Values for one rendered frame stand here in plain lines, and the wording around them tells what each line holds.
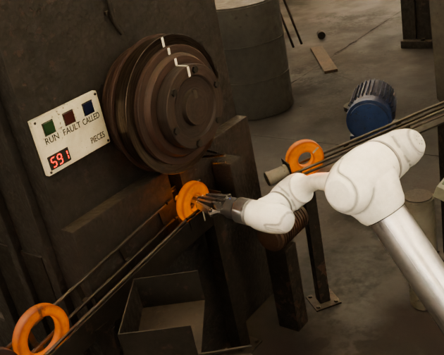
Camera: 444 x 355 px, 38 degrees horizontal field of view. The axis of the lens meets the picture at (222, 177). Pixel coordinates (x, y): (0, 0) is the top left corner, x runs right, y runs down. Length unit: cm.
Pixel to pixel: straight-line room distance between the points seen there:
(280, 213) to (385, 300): 98
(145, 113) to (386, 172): 81
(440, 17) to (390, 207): 317
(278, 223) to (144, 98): 58
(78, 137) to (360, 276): 157
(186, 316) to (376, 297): 117
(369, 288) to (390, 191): 144
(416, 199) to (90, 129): 127
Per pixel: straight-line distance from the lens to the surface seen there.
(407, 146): 170
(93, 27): 213
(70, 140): 206
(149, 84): 205
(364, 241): 333
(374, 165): 160
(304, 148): 256
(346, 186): 155
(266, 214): 210
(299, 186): 217
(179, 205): 229
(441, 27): 469
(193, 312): 202
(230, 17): 484
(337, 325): 282
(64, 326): 204
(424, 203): 259
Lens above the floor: 179
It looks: 25 degrees down
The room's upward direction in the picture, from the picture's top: 12 degrees counter-clockwise
